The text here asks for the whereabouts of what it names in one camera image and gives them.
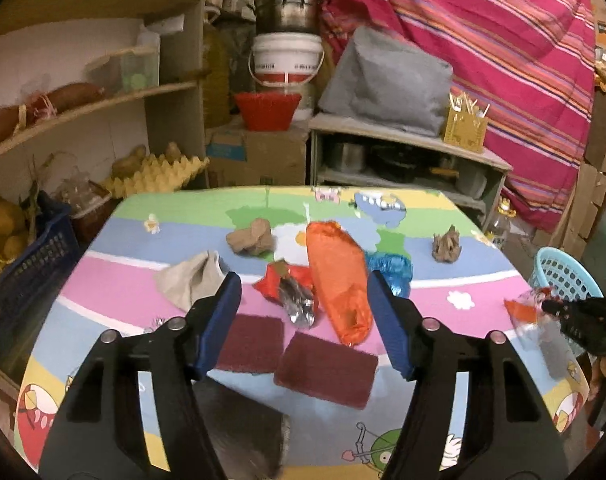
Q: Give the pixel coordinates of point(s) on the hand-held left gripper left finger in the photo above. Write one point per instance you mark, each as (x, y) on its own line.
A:
(218, 320)

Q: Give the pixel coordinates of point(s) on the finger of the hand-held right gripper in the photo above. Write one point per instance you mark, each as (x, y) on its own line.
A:
(578, 322)

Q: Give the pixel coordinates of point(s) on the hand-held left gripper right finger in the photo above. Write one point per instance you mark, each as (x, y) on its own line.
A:
(389, 325)

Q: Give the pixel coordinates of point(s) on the maroon scouring pad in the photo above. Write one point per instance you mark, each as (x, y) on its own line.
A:
(325, 369)
(253, 342)

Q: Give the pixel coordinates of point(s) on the light blue plastic basket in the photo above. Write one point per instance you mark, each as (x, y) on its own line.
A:
(565, 275)

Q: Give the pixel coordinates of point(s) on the beige cloth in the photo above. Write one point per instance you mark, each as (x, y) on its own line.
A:
(188, 280)

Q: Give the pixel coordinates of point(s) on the red and clear plastic wrapper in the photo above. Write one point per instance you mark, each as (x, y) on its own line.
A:
(522, 311)

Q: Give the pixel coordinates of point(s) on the blue foil wrapper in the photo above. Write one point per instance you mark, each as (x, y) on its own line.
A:
(394, 267)

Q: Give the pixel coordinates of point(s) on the red foil snack wrapper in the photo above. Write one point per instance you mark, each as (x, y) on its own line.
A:
(290, 292)

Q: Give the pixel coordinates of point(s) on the orange plastic bag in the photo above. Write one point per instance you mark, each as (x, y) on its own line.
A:
(333, 270)

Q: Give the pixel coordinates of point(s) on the large brown paper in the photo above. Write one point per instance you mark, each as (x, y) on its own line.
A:
(250, 237)

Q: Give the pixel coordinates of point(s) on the small brown paper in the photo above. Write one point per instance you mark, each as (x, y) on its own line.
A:
(446, 246)

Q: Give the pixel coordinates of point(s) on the grey scouring pad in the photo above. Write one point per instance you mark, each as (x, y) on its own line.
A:
(245, 432)

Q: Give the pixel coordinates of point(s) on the cartoon printed tablecloth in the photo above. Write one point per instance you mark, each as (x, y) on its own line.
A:
(133, 245)

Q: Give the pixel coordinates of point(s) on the clear plastic bottle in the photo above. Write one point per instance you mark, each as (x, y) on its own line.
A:
(498, 227)

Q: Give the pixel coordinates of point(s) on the yellow egg tray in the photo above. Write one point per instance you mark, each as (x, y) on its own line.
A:
(158, 175)

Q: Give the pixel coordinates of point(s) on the black cooking pot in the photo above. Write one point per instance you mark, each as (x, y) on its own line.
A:
(400, 162)

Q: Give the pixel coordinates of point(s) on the cardboard box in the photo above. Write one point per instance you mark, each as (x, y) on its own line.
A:
(263, 157)

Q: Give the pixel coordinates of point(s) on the small steel pot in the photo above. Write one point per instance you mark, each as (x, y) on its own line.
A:
(347, 156)

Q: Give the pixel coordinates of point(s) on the small loose potato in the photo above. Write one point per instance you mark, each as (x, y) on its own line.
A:
(173, 151)

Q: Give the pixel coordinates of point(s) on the clear bag in red basket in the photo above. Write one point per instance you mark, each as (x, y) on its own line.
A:
(85, 200)

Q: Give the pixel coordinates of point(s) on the large loose potato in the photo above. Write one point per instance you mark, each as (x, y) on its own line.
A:
(129, 161)

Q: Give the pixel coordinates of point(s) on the dark blue plastic crate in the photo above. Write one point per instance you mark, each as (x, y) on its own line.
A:
(33, 280)

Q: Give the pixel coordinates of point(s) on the small wooden cabinet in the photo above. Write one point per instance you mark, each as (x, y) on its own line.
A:
(383, 132)

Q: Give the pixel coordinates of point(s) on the yellow utensil holder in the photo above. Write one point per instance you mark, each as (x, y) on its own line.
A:
(464, 132)

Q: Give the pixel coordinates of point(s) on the red woven basket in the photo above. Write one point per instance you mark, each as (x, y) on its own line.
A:
(267, 111)

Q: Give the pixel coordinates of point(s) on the white plastic bucket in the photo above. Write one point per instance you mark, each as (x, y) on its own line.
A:
(303, 102)
(285, 60)

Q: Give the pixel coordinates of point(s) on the pile of potatoes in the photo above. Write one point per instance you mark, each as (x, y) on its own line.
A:
(3, 225)

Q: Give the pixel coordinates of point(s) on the bunch of wooden chopsticks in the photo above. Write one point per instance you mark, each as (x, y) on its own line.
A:
(465, 102)

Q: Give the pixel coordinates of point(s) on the grey fabric cover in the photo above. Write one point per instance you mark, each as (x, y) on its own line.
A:
(388, 82)

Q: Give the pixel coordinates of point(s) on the large cooking oil bottle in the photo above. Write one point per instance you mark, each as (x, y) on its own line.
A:
(215, 75)

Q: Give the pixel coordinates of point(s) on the clear plastic container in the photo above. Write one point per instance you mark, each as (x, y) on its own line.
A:
(128, 70)

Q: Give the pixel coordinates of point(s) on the sweet potato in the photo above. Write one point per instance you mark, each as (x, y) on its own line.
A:
(68, 97)
(0, 127)

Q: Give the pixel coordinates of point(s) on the pink striped cloth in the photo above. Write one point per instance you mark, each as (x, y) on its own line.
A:
(483, 35)

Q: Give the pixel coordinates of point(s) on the steel stock pot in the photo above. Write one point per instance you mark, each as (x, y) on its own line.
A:
(288, 7)

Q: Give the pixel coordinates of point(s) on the wooden shelf unit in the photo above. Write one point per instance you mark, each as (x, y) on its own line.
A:
(83, 2)

